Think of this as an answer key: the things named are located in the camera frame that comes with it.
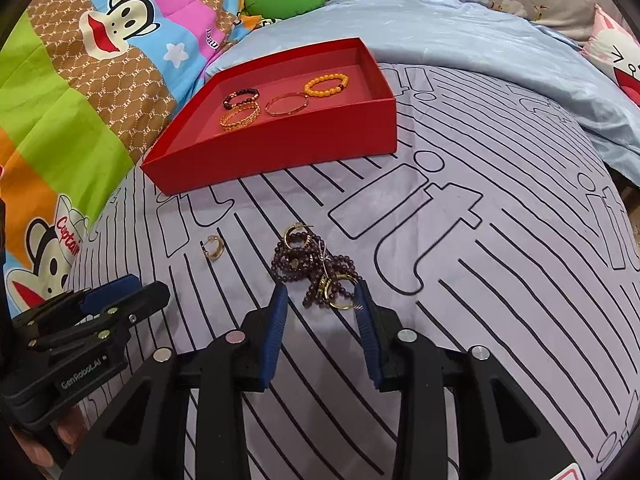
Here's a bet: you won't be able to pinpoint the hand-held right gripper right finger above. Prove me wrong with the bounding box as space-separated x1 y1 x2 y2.
352 280 583 480

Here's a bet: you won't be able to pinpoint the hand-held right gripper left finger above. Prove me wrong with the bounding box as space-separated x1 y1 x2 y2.
60 285 291 480

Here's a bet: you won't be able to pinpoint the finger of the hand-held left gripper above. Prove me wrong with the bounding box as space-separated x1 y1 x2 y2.
12 275 142 336
30 281 171 353

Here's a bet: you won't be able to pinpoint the purple bead bracelet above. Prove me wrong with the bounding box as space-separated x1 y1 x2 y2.
271 232 326 283

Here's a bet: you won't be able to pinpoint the dark red bead bracelet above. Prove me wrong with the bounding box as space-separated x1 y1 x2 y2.
302 255 363 311

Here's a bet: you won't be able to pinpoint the red cardboard box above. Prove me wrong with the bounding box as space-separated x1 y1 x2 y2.
140 37 398 196

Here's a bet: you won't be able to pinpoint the gold leaf bangle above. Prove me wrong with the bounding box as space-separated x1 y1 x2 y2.
219 102 261 132

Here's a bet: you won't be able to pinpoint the rose gold bangle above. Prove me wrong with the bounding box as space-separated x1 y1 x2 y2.
264 92 307 117

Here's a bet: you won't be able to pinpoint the dark bead bracelet gold accents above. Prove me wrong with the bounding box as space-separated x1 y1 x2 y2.
222 87 262 111

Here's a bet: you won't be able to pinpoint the orange bead bracelet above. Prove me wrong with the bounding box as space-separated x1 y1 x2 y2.
303 74 349 97

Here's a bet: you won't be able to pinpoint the person's left hand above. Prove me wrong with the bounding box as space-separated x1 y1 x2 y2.
20 407 96 480

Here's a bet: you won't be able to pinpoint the colourful cartoon monkey quilt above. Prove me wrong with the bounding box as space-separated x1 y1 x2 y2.
0 0 261 306

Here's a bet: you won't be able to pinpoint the light blue pillow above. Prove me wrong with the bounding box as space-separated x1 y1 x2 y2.
207 0 640 183

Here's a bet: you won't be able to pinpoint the pink cartoon pillow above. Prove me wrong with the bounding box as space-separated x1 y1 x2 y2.
580 4 640 98

